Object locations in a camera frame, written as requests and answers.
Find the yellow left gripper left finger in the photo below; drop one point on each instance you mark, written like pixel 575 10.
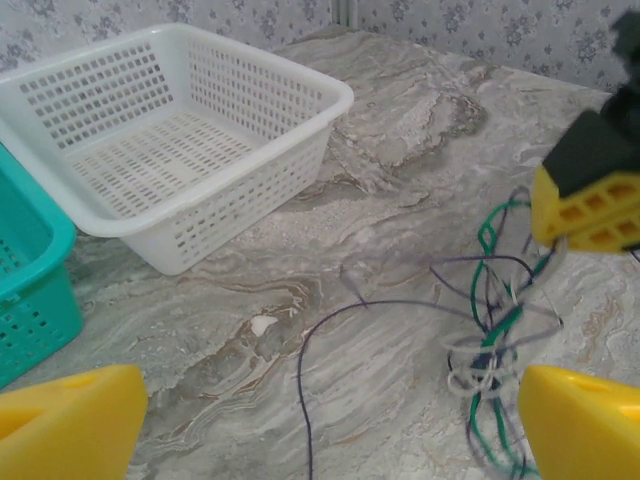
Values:
pixel 75 430

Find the white perforated plastic basket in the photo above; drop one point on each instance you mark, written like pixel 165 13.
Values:
pixel 320 120

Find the aluminium frame post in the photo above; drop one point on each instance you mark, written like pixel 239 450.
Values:
pixel 347 10

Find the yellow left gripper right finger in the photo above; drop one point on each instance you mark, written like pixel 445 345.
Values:
pixel 585 435

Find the teal perforated plastic basket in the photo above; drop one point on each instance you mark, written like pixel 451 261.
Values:
pixel 67 280

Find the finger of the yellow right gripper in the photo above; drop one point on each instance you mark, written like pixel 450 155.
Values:
pixel 610 240
pixel 590 160

